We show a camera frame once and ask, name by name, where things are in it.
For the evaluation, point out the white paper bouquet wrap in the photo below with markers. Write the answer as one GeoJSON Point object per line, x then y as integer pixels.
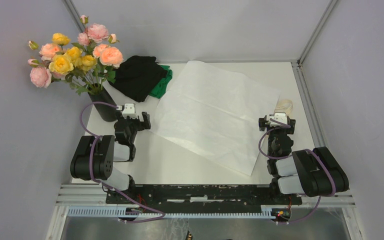
{"type": "Point", "coordinates": [215, 114]}

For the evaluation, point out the cream printed ribbon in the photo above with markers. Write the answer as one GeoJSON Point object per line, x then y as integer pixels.
{"type": "Point", "coordinates": [284, 106]}

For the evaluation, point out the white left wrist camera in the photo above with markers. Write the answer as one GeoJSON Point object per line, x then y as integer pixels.
{"type": "Point", "coordinates": [127, 111]}

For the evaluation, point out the yellow rose stem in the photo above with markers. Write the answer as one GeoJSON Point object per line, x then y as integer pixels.
{"type": "Point", "coordinates": [76, 61]}

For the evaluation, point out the pink rose stem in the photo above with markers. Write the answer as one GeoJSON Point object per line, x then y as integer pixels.
{"type": "Point", "coordinates": [94, 32]}

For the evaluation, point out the black cloth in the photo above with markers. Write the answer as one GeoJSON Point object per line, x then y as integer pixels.
{"type": "Point", "coordinates": [138, 76]}

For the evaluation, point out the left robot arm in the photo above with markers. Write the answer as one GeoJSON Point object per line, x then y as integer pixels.
{"type": "Point", "coordinates": [97, 161]}

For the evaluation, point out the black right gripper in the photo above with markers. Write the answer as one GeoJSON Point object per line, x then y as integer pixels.
{"type": "Point", "coordinates": [289, 131]}

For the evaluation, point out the peach rose stem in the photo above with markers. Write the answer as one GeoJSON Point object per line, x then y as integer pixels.
{"type": "Point", "coordinates": [47, 51]}
{"type": "Point", "coordinates": [108, 58]}

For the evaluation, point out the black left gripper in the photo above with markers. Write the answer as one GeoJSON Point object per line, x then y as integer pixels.
{"type": "Point", "coordinates": [142, 125]}

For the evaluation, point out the pink roses in vase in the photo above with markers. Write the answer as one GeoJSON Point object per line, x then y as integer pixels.
{"type": "Point", "coordinates": [41, 76]}

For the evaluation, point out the green cloth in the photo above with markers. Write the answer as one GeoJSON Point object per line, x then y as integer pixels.
{"type": "Point", "coordinates": [160, 89]}

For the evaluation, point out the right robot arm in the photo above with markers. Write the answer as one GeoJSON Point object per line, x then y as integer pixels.
{"type": "Point", "coordinates": [310, 172]}

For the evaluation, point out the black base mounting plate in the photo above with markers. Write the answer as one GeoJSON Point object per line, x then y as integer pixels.
{"type": "Point", "coordinates": [209, 199]}

